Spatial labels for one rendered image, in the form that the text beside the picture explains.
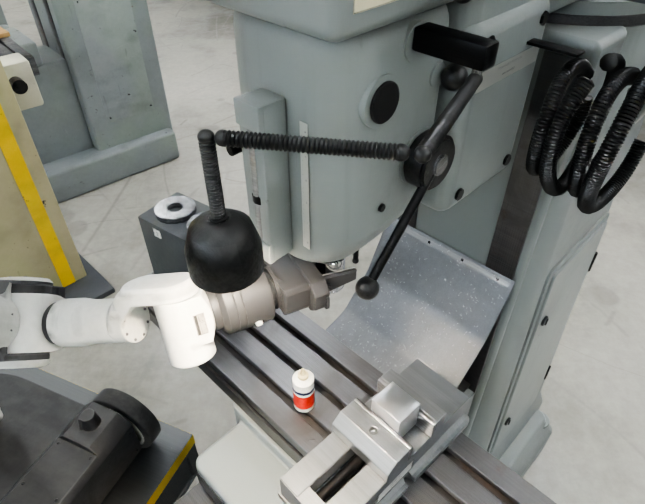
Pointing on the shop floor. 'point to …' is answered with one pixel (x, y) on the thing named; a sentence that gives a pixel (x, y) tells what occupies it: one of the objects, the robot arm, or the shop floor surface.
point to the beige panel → (25, 201)
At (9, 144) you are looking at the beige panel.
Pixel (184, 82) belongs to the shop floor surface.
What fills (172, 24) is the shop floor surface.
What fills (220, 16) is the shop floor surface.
